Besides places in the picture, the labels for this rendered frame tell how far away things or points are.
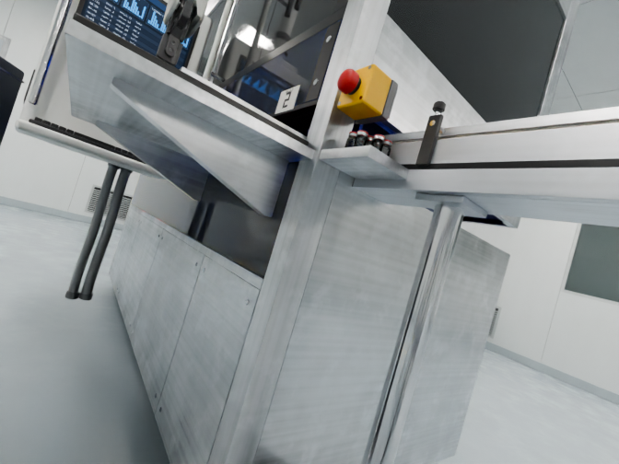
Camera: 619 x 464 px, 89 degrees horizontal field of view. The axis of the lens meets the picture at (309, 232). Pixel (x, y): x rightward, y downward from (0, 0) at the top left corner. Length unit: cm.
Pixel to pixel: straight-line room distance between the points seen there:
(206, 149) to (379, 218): 41
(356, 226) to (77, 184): 559
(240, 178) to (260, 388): 41
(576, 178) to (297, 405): 63
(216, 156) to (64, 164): 548
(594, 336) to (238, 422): 462
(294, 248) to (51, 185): 560
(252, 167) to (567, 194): 51
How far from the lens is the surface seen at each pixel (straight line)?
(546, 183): 50
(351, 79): 61
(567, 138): 52
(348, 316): 76
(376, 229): 76
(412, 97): 85
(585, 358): 502
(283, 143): 61
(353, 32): 75
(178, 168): 113
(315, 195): 63
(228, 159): 65
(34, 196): 610
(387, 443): 64
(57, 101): 152
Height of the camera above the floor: 70
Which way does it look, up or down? 2 degrees up
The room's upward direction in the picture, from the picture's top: 17 degrees clockwise
